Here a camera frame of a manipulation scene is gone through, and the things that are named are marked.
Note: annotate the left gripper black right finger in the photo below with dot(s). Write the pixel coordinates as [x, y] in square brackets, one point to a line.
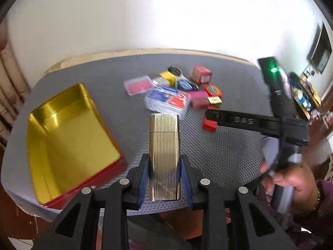
[231, 219]

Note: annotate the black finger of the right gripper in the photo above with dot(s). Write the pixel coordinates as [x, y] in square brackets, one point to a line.
[266, 125]

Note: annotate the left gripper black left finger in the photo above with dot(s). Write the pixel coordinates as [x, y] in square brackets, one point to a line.
[76, 226]

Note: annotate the small red block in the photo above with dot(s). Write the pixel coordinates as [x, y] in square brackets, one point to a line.
[209, 125]

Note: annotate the pink rectangular block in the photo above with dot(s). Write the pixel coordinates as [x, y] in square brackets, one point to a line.
[199, 99]

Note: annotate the gold ribbed lighter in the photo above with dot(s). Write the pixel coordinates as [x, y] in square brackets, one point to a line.
[164, 153]

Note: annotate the blue red clear card box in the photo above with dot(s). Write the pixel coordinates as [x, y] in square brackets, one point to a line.
[168, 100]

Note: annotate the clear case with red cards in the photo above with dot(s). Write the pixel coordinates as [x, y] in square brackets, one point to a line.
[138, 85]

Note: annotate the person's right hand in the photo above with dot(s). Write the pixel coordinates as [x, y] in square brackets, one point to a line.
[306, 196]

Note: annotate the cluttered side shelf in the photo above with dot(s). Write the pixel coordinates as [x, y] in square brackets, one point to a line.
[307, 102]

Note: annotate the red tape measure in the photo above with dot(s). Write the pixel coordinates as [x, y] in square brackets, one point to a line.
[213, 90]

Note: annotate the gold red toffee tin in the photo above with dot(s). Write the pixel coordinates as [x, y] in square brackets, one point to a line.
[70, 147]

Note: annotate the red cardboard box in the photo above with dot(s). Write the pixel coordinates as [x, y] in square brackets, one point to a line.
[201, 75]

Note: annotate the blue patterned small tin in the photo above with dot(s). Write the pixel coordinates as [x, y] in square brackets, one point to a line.
[184, 85]

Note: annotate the silver metal clip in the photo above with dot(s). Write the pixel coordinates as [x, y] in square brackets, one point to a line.
[179, 75]

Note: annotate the yellow wooden cube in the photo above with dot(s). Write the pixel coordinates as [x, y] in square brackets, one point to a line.
[169, 77]

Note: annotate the grey honeycomb table mat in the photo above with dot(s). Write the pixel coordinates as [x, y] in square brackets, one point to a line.
[230, 157]

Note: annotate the wall television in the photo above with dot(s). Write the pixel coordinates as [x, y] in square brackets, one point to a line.
[322, 50]

